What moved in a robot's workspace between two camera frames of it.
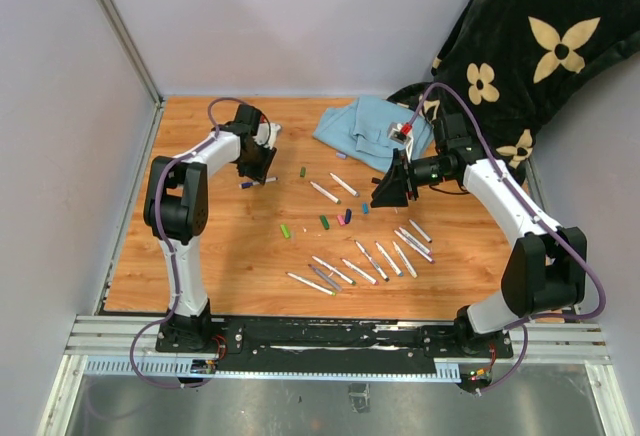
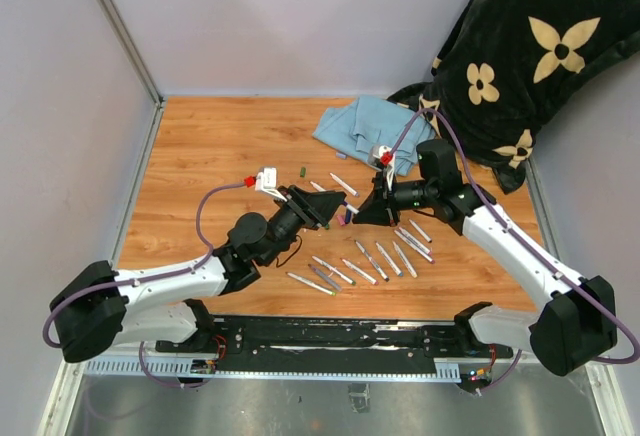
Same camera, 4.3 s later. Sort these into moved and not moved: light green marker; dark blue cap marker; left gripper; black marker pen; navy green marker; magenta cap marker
Moved: navy green marker; left gripper
Not moved: light green marker; magenta cap marker; dark blue cap marker; black marker pen
